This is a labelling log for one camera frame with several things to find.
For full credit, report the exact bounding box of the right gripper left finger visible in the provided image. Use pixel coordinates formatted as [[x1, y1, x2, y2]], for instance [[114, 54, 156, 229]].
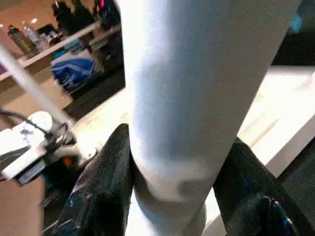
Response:
[[49, 123, 134, 236]]

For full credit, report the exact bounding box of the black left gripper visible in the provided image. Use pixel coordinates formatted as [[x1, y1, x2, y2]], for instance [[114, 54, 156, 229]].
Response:
[[17, 125, 99, 207]]

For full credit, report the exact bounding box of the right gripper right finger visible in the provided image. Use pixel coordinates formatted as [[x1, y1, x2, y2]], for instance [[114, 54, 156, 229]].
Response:
[[213, 138, 315, 236]]

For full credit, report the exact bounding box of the white plastic table leg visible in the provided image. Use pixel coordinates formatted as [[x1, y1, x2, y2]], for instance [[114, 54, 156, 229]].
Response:
[[0, 43, 74, 127], [117, 0, 302, 236]]

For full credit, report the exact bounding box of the white plastic table top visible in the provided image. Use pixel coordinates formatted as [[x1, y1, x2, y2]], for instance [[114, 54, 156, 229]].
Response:
[[69, 66, 315, 236]]

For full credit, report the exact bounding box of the black work mat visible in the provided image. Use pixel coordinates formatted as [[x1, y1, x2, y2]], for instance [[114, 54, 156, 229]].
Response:
[[44, 74, 315, 236]]

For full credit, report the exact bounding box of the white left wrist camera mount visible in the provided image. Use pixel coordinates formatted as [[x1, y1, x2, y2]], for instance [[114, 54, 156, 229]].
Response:
[[0, 111, 67, 181]]

